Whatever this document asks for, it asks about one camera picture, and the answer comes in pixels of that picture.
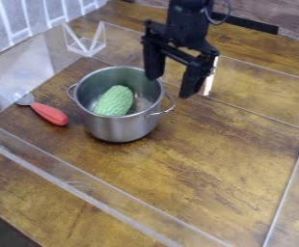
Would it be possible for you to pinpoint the green bitter gourd toy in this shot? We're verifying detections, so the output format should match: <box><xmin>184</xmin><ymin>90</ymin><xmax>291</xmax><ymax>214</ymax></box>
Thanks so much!
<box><xmin>93</xmin><ymin>85</ymin><xmax>133</xmax><ymax>116</ymax></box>

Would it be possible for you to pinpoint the red handled spatula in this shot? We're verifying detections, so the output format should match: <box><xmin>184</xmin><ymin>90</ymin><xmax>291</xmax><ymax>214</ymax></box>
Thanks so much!
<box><xmin>16</xmin><ymin>93</ymin><xmax>68</xmax><ymax>126</ymax></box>

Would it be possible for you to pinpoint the clear acrylic triangle bracket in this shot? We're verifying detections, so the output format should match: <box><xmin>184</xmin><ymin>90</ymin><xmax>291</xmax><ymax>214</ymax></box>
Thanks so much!
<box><xmin>61</xmin><ymin>21</ymin><xmax>105</xmax><ymax>57</ymax></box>

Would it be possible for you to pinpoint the black strip on table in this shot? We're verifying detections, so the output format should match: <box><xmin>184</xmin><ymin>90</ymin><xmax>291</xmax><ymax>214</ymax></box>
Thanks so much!
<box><xmin>212</xmin><ymin>13</ymin><xmax>279</xmax><ymax>35</ymax></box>

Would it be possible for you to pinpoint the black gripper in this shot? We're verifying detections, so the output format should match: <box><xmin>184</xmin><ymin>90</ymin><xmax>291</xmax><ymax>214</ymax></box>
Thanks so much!
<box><xmin>141</xmin><ymin>0</ymin><xmax>219</xmax><ymax>99</ymax></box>

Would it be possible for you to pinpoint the black cable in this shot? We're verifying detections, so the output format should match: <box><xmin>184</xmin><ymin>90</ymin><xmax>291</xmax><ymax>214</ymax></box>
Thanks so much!
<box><xmin>203</xmin><ymin>0</ymin><xmax>233</xmax><ymax>26</ymax></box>

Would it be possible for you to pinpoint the silver metal pot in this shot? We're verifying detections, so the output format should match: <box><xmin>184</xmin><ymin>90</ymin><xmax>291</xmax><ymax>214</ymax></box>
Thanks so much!
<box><xmin>66</xmin><ymin>67</ymin><xmax>175</xmax><ymax>143</ymax></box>

